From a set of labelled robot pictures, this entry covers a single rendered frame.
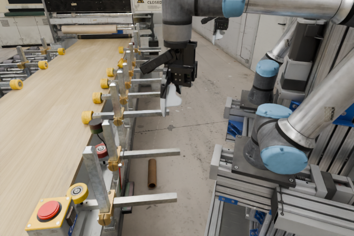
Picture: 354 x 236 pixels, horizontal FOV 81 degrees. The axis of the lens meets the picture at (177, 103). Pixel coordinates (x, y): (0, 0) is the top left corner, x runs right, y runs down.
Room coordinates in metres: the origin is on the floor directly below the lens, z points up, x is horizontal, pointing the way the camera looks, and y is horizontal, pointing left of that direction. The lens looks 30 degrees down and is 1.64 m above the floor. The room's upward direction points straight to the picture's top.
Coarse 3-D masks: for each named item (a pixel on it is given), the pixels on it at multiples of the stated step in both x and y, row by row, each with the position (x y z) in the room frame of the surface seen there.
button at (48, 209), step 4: (44, 204) 0.27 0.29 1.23; (48, 204) 0.27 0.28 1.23; (52, 204) 0.27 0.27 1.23; (56, 204) 0.27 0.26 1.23; (40, 208) 0.27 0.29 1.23; (44, 208) 0.27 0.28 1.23; (48, 208) 0.27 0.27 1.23; (52, 208) 0.27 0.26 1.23; (56, 208) 0.27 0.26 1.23; (40, 212) 0.26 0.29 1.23; (44, 212) 0.26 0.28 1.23; (48, 212) 0.26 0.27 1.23; (52, 212) 0.26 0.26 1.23; (56, 212) 0.26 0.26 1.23; (40, 216) 0.25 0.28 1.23; (44, 216) 0.25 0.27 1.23; (48, 216) 0.25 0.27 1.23; (52, 216) 0.25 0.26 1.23
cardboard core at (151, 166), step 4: (152, 160) 1.53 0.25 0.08; (148, 164) 1.51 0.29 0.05; (152, 164) 1.47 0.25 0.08; (148, 168) 1.45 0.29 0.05; (152, 168) 1.43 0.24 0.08; (148, 172) 1.39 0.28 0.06; (152, 172) 1.37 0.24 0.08; (148, 176) 1.34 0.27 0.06; (152, 176) 1.32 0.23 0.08; (148, 180) 1.30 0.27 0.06; (152, 180) 1.28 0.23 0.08; (148, 184) 1.25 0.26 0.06; (152, 184) 1.29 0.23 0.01; (152, 188) 1.26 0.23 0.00
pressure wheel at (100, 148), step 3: (99, 144) 0.83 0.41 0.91; (102, 144) 0.83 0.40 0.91; (96, 147) 0.81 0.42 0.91; (99, 147) 0.81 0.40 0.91; (102, 147) 0.81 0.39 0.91; (105, 147) 0.81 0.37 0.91; (96, 150) 0.79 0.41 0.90; (99, 150) 0.79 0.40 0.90; (102, 150) 0.79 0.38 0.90; (105, 150) 0.79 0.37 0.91; (99, 153) 0.77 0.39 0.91; (102, 153) 0.77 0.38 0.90; (105, 153) 0.78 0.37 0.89; (99, 156) 0.77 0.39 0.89; (102, 156) 0.77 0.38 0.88; (105, 156) 0.78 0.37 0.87
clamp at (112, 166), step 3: (120, 147) 0.85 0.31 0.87; (117, 150) 0.83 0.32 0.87; (120, 150) 0.83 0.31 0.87; (117, 153) 0.81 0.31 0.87; (117, 156) 0.78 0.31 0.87; (117, 159) 0.76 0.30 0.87; (120, 159) 0.80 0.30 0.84; (108, 162) 0.75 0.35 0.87; (111, 162) 0.74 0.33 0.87; (114, 162) 0.74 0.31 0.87; (117, 162) 0.75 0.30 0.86; (120, 162) 0.79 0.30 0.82; (108, 165) 0.74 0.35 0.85; (111, 165) 0.73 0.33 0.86; (114, 165) 0.73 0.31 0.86; (117, 165) 0.74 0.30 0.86; (108, 168) 0.73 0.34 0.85; (111, 168) 0.73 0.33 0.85; (114, 168) 0.73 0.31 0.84; (117, 168) 0.73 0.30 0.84
